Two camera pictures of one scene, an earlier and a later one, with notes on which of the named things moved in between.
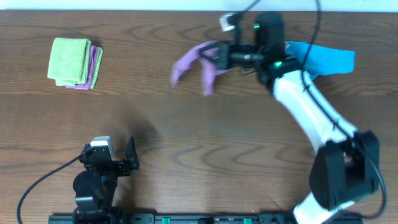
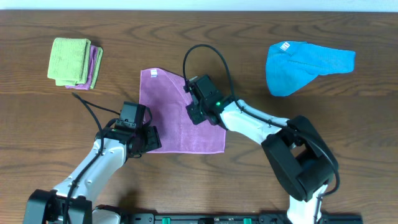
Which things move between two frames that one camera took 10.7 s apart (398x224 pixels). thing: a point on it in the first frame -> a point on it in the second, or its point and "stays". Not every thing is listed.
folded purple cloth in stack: x=91 y=71 stays
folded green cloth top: x=68 y=61 stays
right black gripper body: x=244 y=56 -> x=196 y=112
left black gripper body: x=117 y=167 -> x=152 y=139
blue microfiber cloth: x=322 y=60 stays
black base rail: x=195 y=219 stays
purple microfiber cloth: x=209 y=68 -> x=167 y=96
